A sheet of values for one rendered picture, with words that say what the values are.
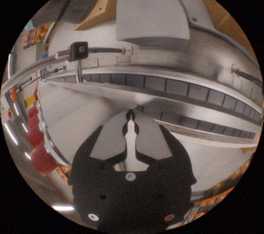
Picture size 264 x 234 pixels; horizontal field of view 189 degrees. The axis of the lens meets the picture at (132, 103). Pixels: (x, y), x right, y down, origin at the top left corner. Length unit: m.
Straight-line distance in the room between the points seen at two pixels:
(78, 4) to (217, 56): 0.36
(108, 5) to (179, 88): 0.25
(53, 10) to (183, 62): 0.35
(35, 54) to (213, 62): 8.14
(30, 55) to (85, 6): 7.87
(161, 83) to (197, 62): 0.10
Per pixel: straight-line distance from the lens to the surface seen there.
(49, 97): 0.24
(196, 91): 0.15
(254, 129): 0.15
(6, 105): 0.60
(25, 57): 8.19
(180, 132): 0.15
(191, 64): 0.20
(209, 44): 0.22
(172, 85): 0.15
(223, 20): 0.18
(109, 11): 0.26
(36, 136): 0.15
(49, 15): 0.31
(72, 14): 0.31
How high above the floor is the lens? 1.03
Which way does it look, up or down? 51 degrees down
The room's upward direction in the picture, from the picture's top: 130 degrees counter-clockwise
